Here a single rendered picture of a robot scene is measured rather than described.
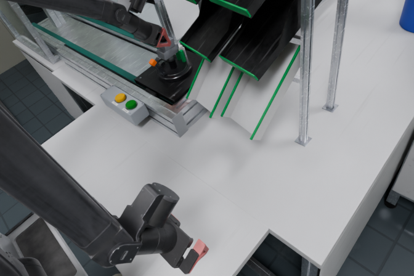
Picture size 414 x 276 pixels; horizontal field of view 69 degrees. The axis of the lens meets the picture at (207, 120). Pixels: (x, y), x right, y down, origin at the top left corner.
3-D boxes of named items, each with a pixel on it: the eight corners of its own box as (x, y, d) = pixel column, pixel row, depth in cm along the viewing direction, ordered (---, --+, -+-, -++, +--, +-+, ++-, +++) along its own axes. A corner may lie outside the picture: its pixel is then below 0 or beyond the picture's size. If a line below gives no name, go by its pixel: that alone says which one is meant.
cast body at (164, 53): (166, 60, 108) (160, 43, 103) (158, 57, 110) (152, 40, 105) (182, 49, 112) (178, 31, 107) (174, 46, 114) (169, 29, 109)
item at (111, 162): (180, 347, 69) (177, 345, 66) (33, 158, 121) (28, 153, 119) (337, 145, 95) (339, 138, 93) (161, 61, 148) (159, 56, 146)
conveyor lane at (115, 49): (182, 121, 113) (175, 102, 105) (76, 59, 161) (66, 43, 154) (230, 77, 124) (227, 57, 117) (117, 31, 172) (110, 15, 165)
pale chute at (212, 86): (220, 119, 92) (209, 117, 89) (195, 99, 100) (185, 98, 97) (262, 31, 83) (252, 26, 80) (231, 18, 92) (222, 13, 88)
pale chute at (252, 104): (260, 140, 83) (251, 140, 80) (230, 117, 92) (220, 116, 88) (312, 44, 75) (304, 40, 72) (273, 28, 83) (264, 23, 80)
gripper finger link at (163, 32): (165, 32, 109) (146, 21, 101) (178, 36, 105) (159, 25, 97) (158, 50, 109) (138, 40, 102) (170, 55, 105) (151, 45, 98)
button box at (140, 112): (136, 126, 110) (129, 114, 106) (106, 105, 122) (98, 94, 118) (150, 114, 113) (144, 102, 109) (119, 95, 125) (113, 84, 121)
